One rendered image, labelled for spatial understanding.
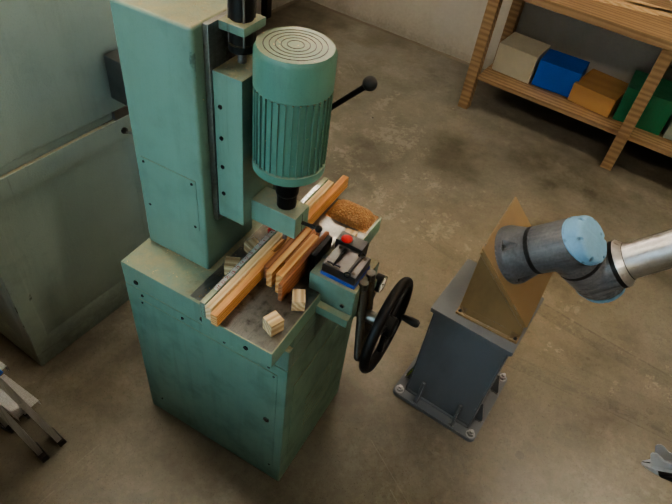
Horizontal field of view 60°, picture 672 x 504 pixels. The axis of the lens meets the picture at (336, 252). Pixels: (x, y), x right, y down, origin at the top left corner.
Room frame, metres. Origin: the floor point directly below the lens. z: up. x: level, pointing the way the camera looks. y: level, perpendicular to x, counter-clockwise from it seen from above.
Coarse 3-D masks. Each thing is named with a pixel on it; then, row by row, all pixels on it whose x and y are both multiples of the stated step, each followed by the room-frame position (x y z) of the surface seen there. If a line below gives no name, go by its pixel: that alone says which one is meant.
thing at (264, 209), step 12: (264, 192) 1.16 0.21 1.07; (252, 204) 1.12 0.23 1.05; (264, 204) 1.11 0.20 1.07; (276, 204) 1.12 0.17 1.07; (300, 204) 1.13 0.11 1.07; (252, 216) 1.12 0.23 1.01; (264, 216) 1.11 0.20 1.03; (276, 216) 1.09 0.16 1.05; (288, 216) 1.08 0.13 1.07; (300, 216) 1.09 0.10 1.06; (276, 228) 1.09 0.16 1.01; (288, 228) 1.08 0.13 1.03; (300, 228) 1.10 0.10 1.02
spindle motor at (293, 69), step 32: (288, 32) 1.17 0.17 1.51; (256, 64) 1.07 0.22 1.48; (288, 64) 1.04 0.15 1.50; (320, 64) 1.06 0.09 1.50; (256, 96) 1.07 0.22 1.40; (288, 96) 1.04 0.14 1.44; (320, 96) 1.06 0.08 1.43; (256, 128) 1.07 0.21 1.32; (288, 128) 1.04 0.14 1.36; (320, 128) 1.08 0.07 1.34; (256, 160) 1.07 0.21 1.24; (288, 160) 1.04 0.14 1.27; (320, 160) 1.09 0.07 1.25
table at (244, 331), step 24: (264, 288) 0.98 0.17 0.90; (240, 312) 0.89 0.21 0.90; (264, 312) 0.90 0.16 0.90; (288, 312) 0.91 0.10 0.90; (312, 312) 0.95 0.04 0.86; (336, 312) 0.96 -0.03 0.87; (216, 336) 0.84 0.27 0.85; (240, 336) 0.82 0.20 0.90; (264, 336) 0.83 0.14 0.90; (288, 336) 0.84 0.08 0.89; (264, 360) 0.79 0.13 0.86
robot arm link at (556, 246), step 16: (544, 224) 1.35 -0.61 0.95; (560, 224) 1.31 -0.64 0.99; (576, 224) 1.29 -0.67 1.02; (592, 224) 1.32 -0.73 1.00; (528, 240) 1.31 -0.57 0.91; (544, 240) 1.29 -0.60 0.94; (560, 240) 1.26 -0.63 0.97; (576, 240) 1.24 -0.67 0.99; (592, 240) 1.27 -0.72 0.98; (544, 256) 1.26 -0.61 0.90; (560, 256) 1.24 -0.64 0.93; (576, 256) 1.22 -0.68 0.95; (592, 256) 1.22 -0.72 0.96; (544, 272) 1.26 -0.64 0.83; (560, 272) 1.26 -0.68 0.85; (576, 272) 1.24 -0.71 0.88; (592, 272) 1.25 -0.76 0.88
